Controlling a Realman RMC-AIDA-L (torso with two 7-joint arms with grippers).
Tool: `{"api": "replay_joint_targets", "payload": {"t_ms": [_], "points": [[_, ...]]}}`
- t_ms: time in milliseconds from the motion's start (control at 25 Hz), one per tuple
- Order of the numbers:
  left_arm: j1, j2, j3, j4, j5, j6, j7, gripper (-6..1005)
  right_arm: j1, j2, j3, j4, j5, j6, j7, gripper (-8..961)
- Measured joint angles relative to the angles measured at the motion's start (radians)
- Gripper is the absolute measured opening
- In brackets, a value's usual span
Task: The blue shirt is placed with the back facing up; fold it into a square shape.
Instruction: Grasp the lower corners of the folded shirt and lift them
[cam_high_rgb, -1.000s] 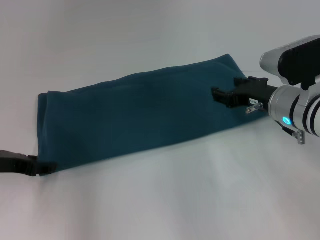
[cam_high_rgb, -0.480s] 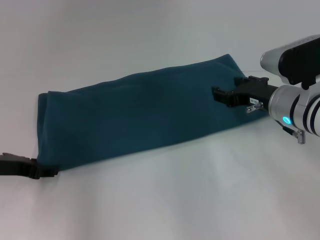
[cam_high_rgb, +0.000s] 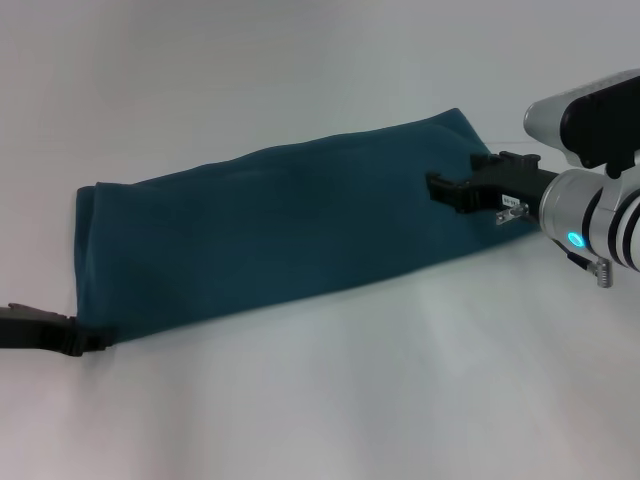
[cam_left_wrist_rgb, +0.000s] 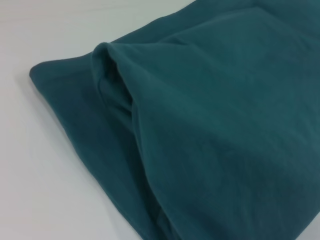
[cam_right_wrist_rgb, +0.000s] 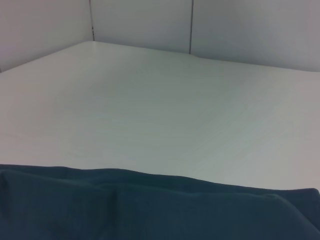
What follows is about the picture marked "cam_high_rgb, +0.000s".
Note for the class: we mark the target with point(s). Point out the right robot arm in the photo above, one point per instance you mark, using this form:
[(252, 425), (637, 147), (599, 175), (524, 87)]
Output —
[(585, 215)]

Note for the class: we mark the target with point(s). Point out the teal blue shirt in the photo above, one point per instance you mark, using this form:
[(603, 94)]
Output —
[(275, 225)]

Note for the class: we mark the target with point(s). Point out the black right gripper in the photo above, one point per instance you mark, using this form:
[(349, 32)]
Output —
[(515, 185)]

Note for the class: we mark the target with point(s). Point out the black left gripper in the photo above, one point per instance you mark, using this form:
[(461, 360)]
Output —
[(35, 330)]

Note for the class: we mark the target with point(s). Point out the silver stud on right gripper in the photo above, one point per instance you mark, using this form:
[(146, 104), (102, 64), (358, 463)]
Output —
[(510, 214)]

